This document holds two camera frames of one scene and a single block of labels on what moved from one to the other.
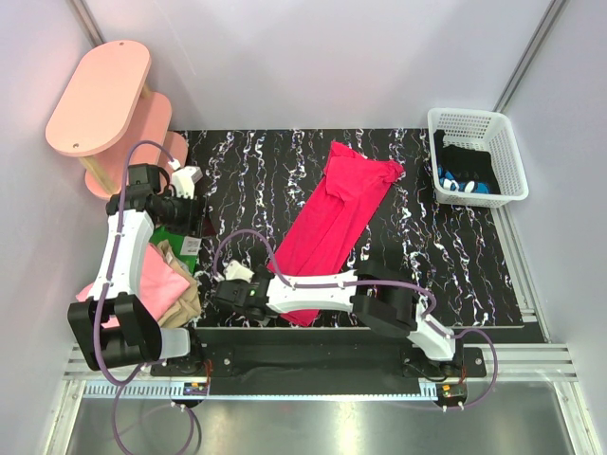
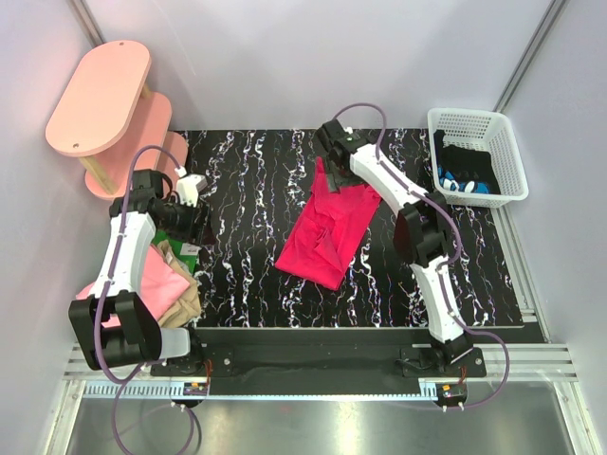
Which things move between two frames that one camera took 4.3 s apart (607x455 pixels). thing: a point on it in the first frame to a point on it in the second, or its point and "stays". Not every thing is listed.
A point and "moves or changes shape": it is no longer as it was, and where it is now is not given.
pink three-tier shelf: (105, 111) stays
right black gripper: (261, 269) to (352, 181)
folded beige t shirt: (189, 305) stays
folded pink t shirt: (160, 285) stays
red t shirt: (330, 226) moves or changes shape
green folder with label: (185, 247) stays
